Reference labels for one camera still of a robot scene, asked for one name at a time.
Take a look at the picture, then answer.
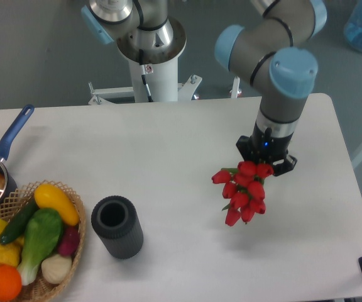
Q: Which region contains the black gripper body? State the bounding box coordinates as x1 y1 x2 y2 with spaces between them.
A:
250 121 297 167

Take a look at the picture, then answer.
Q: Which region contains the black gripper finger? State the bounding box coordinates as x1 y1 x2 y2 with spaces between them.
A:
272 154 297 177
236 135 256 162

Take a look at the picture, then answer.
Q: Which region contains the red tulip bouquet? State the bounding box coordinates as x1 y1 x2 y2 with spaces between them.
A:
211 161 274 227

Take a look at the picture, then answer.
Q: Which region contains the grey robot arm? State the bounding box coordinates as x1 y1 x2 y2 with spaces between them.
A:
81 1 327 176

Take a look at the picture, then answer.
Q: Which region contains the dark grey ribbed vase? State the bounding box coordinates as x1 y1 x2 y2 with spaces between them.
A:
91 196 144 259

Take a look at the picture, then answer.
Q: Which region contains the yellow squash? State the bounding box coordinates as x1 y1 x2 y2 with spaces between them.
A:
34 183 80 227

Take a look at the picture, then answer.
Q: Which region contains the green bok choy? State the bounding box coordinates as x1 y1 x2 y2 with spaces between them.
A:
17 208 63 286

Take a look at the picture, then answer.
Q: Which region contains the white garlic bulb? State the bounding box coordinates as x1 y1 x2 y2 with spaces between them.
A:
41 254 72 284

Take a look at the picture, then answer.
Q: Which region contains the woven wicker basket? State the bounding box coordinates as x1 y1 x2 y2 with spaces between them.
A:
0 180 87 301

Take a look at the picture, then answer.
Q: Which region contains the green cucumber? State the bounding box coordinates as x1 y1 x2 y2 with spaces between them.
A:
0 199 39 245

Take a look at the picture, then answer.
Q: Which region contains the orange fruit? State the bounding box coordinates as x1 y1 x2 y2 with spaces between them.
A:
0 265 22 301

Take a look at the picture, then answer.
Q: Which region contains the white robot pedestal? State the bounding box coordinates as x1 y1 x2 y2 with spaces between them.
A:
87 56 243 106

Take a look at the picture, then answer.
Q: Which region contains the black pedestal cable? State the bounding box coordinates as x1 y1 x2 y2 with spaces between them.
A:
138 49 155 103

